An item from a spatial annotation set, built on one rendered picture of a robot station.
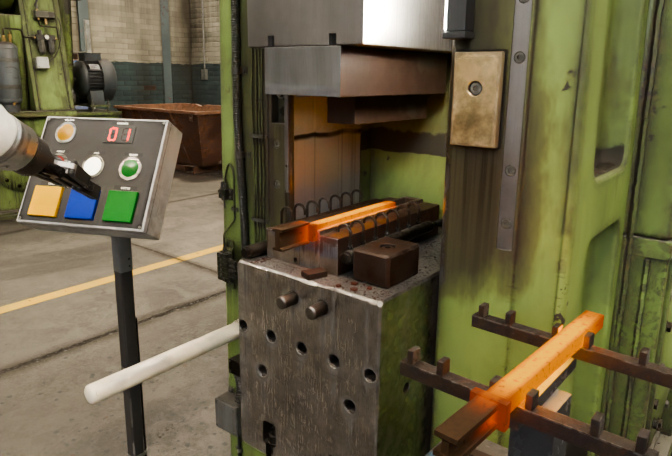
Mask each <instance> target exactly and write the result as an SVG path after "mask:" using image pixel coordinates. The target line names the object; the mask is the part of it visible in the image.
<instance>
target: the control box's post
mask: <svg viewBox="0 0 672 456"><path fill-rule="evenodd" d="M111 245H112V258H113V270H114V276H115V290H116V303H117V316H118V330H119V343H120V356H121V366H122V367H124V368H125V369H126V368H128V367H131V366H133V365H135V364H138V363H139V361H138V346H137V332H136V317H135V302H134V287H133V273H132V270H133V264H132V249H131V238H126V237H114V236H111ZM123 396H124V410H125V423H126V436H127V450H128V454H130V455H132V456H137V455H139V454H141V453H143V452H144V451H145V450H144V435H143V420H142V406H141V391H140V384H138V385H136V386H133V387H131V388H129V389H127V390H125V391H123Z"/></svg>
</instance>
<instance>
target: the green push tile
mask: <svg viewBox="0 0 672 456"><path fill-rule="evenodd" d="M138 196H139V193H138V192H133V191H117V190H109V192H108V196H107V200H106V204H105V208H104V212H103V216H102V221H104V222H116V223H128V224H132V221H133V217H134V213H135V209H136V204H137V200H138Z"/></svg>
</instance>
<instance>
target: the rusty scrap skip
mask: <svg viewBox="0 0 672 456"><path fill-rule="evenodd" d="M113 108H116V109H117V110H118V111H122V114H119V115H121V116H122V118H123V119H146V120H169V121H170V122H171V123H172V124H173V125H174V126H175V127H176V128H177V129H178V130H179V131H180V132H181V133H182V134H183V135H182V140H181V144H180V149H179V153H178V158H177V162H176V167H175V169H177V170H183V171H184V172H186V173H191V174H197V173H203V172H210V171H216V170H222V134H221V105H204V106H201V105H199V104H191V103H166V104H137V105H113ZM183 164H188V165H183Z"/></svg>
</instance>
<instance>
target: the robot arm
mask: <svg viewBox="0 0 672 456"><path fill-rule="evenodd" d="M0 170H2V171H3V170H6V171H13V172H15V173H17V174H19V175H22V176H35V177H38V178H40V179H42V180H45V181H47V182H50V183H52V184H55V185H57V186H62V185H64V186H66V187H67V188H71V187H72V189H73V190H75V191H76V192H78V193H80V194H82V195H84V196H86V197H88V198H90V199H92V200H98V197H99V193H100V189H101V187H100V186H99V185H97V184H95V183H93V182H92V181H90V180H91V175H89V174H88V173H87V172H86V171H85V170H84V169H83V168H82V167H81V166H79V165H78V161H76V160H71V161H68V163H67V162H64V161H62V159H61V158H59V157H57V156H56V155H55V154H53V153H51V151H50V148H49V145H48V144H47V143H46V142H45V141H44V140H43V139H41V138H39V137H38V136H37V135H36V133H35V131H34V130H33V129H32V128H31V127H29V126H28V125H26V124H24V123H23V122H21V121H20V120H18V119H17V118H16V117H14V116H13V115H11V114H9V113H8V112H7V111H6V110H5V108H4V107H3V106H2V105H1V104H0Z"/></svg>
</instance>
